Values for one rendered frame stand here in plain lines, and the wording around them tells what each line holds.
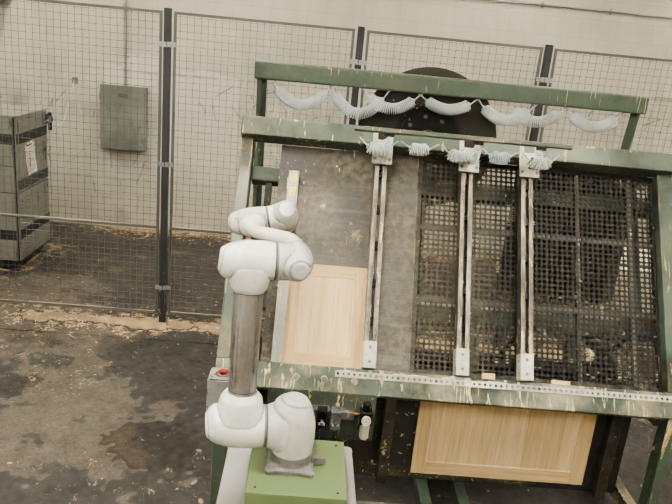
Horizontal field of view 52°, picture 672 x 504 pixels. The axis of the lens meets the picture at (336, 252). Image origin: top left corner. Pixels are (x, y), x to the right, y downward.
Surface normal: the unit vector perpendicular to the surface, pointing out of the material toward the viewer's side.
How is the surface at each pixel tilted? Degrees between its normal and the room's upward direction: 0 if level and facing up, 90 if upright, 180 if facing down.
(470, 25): 90
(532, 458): 90
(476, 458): 90
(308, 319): 58
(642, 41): 90
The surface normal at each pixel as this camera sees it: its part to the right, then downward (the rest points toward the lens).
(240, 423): 0.17, 0.18
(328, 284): 0.06, -0.25
